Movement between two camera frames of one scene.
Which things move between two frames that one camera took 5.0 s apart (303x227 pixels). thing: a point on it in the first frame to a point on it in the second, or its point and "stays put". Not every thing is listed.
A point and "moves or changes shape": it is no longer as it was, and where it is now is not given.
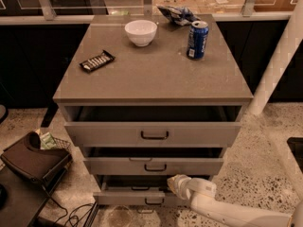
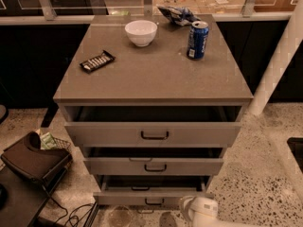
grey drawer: x=137 y=190 moves or changes shape
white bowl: x=141 y=31 stays put
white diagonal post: x=287 y=52 stays put
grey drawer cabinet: x=146 y=100 stays put
